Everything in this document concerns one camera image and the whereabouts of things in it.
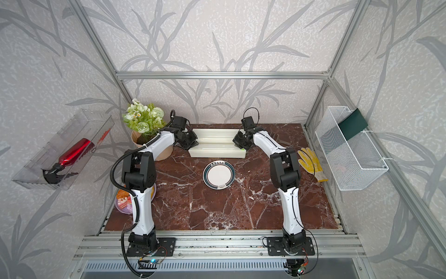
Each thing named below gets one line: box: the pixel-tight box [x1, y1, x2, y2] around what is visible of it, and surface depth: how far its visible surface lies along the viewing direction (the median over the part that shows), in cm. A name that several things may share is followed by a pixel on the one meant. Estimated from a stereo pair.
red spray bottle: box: [41, 137, 96, 185], surface depth 63 cm
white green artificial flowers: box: [121, 98, 167, 135], surface depth 86 cm
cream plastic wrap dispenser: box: [188, 127, 247, 159], surface depth 101 cm
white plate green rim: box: [202, 159, 236, 191], surface depth 98 cm
